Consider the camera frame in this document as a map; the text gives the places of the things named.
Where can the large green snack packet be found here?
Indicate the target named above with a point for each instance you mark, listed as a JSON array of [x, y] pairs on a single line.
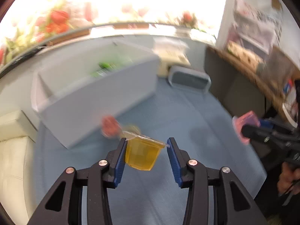
[[106, 65]]

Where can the clear plastic bottle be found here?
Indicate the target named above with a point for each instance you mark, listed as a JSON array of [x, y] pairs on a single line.
[[287, 88]]

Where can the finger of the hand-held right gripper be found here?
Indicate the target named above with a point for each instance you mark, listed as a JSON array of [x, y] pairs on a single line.
[[267, 123], [257, 133]]

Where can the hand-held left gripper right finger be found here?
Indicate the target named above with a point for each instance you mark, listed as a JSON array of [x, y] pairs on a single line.
[[175, 166]]

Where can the blue tablecloth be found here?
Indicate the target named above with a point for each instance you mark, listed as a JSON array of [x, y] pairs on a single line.
[[152, 204]]

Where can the white drawer organizer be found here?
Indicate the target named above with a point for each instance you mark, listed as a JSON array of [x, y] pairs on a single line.
[[267, 25]]

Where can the pink floral box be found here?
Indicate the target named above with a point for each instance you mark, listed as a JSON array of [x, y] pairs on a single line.
[[242, 8]]

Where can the person's right hand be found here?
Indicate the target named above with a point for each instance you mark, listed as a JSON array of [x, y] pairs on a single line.
[[288, 178]]

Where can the grey black-rimmed basket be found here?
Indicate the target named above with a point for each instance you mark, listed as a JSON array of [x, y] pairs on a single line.
[[189, 79]]

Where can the tulip wall poster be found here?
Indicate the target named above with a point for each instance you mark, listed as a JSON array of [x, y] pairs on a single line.
[[70, 9]]

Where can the patterned cream box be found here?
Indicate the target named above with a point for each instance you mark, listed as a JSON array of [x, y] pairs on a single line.
[[243, 52]]

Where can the white cardboard box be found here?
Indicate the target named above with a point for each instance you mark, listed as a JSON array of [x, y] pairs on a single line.
[[98, 103]]

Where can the wooden shelf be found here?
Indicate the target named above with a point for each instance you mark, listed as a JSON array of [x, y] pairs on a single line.
[[246, 72]]

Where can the cream tissue box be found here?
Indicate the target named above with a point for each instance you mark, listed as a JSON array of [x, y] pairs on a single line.
[[170, 56]]

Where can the brown cardboard piece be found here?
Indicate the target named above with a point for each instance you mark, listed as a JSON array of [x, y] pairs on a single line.
[[276, 2]]

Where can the white leather sofa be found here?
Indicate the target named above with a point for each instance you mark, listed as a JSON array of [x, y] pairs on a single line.
[[14, 164]]

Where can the pink jelly cup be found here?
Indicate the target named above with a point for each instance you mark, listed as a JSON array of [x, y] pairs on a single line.
[[243, 124]]

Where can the clear plastic container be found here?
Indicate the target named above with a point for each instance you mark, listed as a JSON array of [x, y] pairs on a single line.
[[279, 65]]

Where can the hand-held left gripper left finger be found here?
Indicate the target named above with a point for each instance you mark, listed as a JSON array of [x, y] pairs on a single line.
[[118, 166]]

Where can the red jelly cup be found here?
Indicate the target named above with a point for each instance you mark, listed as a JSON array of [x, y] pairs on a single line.
[[109, 126]]

